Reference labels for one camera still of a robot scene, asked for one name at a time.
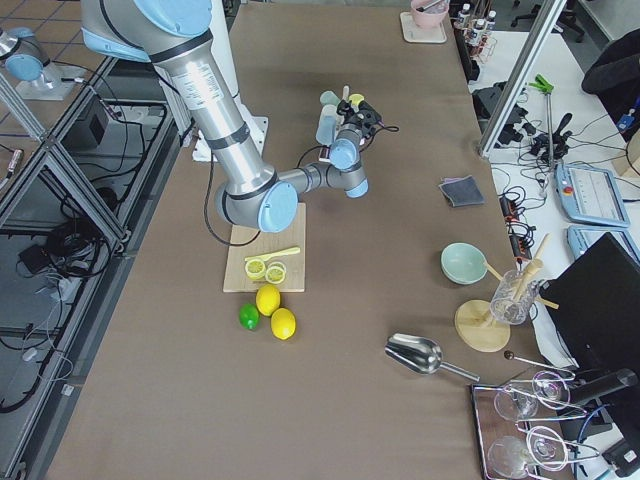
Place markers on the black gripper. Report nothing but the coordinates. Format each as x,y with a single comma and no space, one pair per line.
354,121

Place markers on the green cup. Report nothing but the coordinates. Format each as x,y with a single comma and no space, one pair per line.
328,97

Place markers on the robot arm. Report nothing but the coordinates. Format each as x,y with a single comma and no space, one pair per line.
176,37

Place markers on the yellow cup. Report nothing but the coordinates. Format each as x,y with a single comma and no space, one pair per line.
356,99

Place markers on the light blue cup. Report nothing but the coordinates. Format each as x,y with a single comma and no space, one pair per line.
326,129

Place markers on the cream plastic tray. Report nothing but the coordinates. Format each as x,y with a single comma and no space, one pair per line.
429,30

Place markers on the grey folded cloth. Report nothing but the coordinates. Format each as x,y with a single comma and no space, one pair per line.
461,191

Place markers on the pink bowl with cubes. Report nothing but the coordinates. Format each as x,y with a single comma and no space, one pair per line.
429,12

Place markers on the yellow plastic knife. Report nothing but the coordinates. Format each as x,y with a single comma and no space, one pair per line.
276,254

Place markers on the mint green bowl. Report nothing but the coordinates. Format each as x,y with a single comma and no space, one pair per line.
463,263

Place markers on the wooden cutting board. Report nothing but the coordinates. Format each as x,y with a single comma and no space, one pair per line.
235,279

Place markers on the yellow lemon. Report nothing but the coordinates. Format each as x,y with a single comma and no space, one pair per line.
268,299
283,323

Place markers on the green lime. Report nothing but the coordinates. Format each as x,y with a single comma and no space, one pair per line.
249,316

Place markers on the round wooden stand base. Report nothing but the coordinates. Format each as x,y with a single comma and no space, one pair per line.
478,328

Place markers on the blue teach pendant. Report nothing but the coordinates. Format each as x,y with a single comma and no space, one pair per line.
581,237
590,196

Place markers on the glass mug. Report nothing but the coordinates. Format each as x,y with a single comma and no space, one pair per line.
513,299

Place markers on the steel scoop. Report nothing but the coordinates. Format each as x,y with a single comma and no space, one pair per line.
422,355

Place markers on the seated person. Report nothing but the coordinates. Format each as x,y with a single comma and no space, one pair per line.
614,79

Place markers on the black monitor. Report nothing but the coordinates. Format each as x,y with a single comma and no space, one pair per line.
598,307

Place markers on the white wire cup holder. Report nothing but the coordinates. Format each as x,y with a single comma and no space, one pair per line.
339,144

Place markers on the green handled reach grabber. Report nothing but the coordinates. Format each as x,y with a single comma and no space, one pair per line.
546,88

